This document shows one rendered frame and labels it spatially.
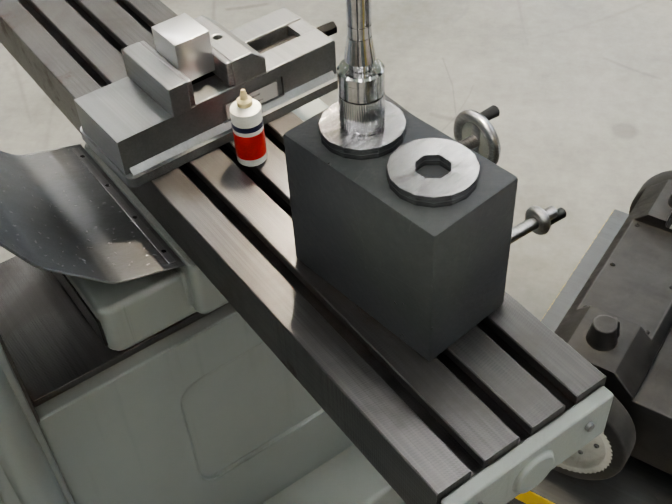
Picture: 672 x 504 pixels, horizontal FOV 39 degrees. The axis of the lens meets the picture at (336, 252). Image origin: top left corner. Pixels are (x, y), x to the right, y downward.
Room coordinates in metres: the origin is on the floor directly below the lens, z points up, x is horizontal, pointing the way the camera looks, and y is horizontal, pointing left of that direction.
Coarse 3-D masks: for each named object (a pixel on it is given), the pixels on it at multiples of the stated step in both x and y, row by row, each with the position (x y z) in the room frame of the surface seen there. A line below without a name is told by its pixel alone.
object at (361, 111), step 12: (384, 84) 0.78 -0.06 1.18; (348, 96) 0.76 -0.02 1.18; (360, 96) 0.76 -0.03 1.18; (372, 96) 0.76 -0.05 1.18; (384, 96) 0.78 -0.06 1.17; (348, 108) 0.76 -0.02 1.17; (360, 108) 0.76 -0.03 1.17; (372, 108) 0.76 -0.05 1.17; (384, 108) 0.78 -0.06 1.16; (348, 120) 0.76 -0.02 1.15; (360, 120) 0.76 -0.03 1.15; (372, 120) 0.76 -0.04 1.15; (384, 120) 0.77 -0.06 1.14; (348, 132) 0.76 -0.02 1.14; (360, 132) 0.76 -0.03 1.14; (372, 132) 0.76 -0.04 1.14
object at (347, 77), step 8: (344, 64) 0.79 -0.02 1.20; (376, 64) 0.78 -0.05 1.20; (344, 72) 0.77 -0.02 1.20; (352, 72) 0.77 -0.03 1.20; (368, 72) 0.77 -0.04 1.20; (376, 72) 0.77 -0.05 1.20; (384, 72) 0.78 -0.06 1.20; (344, 80) 0.77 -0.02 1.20; (352, 80) 0.76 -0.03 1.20; (360, 80) 0.76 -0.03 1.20; (368, 80) 0.76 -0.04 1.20; (376, 80) 0.76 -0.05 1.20; (360, 88) 0.76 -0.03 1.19
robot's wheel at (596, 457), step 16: (608, 416) 0.78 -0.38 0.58; (624, 416) 0.79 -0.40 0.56; (608, 432) 0.77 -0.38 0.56; (624, 432) 0.77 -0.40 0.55; (592, 448) 0.79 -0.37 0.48; (608, 448) 0.76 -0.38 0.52; (624, 448) 0.75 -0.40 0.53; (560, 464) 0.80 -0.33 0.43; (576, 464) 0.79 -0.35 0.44; (592, 464) 0.78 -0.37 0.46; (608, 464) 0.76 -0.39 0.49; (624, 464) 0.75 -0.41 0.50
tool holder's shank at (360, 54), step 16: (352, 0) 0.77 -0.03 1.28; (368, 0) 0.77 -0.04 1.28; (352, 16) 0.77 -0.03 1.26; (368, 16) 0.77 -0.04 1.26; (352, 32) 0.77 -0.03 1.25; (368, 32) 0.77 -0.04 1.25; (352, 48) 0.77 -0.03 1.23; (368, 48) 0.77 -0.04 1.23; (352, 64) 0.77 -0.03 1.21; (368, 64) 0.77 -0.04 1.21
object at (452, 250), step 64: (320, 128) 0.78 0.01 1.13; (384, 128) 0.77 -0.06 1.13; (320, 192) 0.75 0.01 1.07; (384, 192) 0.69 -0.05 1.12; (448, 192) 0.67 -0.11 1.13; (512, 192) 0.69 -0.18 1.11; (320, 256) 0.75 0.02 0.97; (384, 256) 0.67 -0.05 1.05; (448, 256) 0.63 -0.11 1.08; (384, 320) 0.67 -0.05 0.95; (448, 320) 0.64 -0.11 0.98
